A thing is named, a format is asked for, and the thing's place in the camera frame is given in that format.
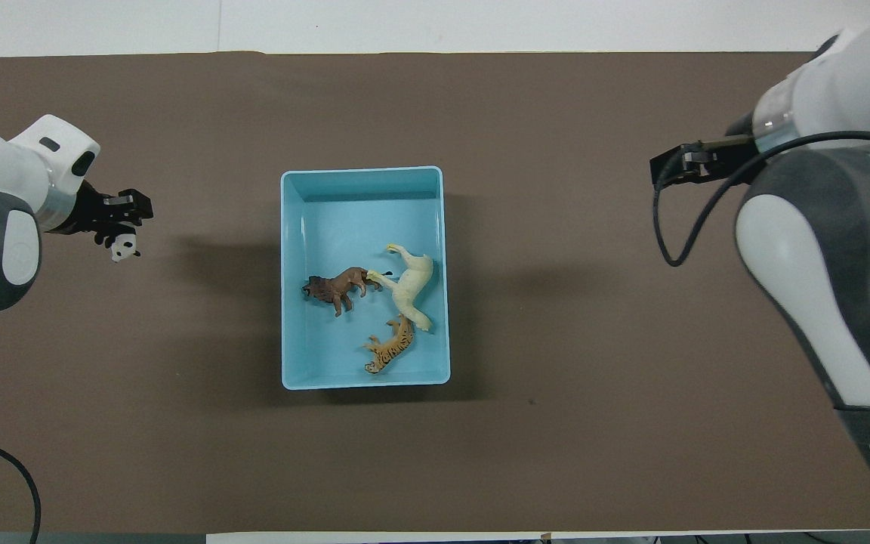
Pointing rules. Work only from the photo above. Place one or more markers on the black and white panda toy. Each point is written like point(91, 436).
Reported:
point(124, 248)

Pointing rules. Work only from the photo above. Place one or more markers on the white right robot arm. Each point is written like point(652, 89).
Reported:
point(843, 227)

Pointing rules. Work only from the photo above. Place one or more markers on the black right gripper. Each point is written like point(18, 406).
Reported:
point(726, 157)

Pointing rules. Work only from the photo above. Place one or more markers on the orange striped tiger toy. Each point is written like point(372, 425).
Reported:
point(391, 349)

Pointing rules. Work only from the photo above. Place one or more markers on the brown table mat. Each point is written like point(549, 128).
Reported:
point(178, 453)

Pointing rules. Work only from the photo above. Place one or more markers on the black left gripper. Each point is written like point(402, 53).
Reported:
point(87, 211)

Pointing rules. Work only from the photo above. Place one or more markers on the brown lion toy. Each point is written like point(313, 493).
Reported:
point(340, 285)

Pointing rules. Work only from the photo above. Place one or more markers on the light blue storage box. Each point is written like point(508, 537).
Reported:
point(329, 219)

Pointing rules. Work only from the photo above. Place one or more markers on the cream llama toy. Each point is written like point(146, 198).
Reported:
point(412, 287)

